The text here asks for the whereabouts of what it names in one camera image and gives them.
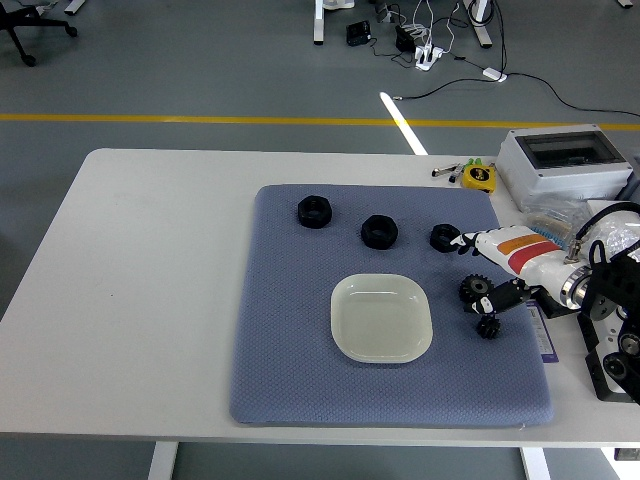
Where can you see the black office chair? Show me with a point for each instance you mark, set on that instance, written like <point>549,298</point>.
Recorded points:
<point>15,20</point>

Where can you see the black and white base block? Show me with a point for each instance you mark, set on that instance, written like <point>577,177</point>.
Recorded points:
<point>594,381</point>

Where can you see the blue-grey textured mat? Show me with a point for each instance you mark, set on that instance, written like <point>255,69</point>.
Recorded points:
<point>300,325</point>

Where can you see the white and purple label strip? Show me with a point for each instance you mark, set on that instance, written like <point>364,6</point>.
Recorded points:
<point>545,340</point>

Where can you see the grey electrical enclosure box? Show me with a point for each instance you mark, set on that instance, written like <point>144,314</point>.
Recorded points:
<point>565,185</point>

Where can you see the silver pen-shaped tool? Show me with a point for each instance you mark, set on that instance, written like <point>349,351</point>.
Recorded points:
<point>445,170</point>

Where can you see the clear bag of screws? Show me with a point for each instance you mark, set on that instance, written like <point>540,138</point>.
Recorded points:
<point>622,235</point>

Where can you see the white square dish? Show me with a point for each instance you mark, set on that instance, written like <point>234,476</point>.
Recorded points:
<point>380,320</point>

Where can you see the white power strip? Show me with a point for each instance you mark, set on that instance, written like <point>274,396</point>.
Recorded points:
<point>429,57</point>

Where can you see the flat white box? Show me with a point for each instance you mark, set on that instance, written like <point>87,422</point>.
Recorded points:
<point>607,206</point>

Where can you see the white power adapter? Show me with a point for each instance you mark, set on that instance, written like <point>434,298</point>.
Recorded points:
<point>494,74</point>

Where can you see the black electronic device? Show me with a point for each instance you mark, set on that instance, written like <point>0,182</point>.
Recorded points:
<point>358,33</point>

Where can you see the yellow tape measure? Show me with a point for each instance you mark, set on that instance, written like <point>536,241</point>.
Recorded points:
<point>477,179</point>

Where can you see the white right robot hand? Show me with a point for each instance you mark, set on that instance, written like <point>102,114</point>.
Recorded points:
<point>525,250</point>

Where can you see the small black gear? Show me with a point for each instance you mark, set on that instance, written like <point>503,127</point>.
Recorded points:
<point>488,329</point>

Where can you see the clear bag of resistors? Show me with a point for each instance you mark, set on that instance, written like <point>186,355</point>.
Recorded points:
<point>550,217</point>

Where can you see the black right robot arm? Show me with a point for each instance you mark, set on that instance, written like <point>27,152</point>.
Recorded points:
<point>607,280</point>

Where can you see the small black hex nut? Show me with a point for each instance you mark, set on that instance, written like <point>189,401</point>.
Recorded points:
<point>441,237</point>

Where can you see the large black hex nut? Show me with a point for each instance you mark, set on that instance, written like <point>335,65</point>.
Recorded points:
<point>314,212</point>
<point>380,232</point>

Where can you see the white desk leg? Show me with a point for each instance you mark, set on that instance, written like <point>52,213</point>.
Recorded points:
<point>481,30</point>
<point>75,6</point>
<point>320,22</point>

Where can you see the large black gear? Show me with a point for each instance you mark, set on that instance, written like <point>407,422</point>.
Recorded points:
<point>474,287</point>

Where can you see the white table leg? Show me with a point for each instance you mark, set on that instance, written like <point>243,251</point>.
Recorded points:
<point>162,462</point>
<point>536,464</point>

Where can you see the black power adapter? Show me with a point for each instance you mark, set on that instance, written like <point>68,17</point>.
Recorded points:
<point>405,39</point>

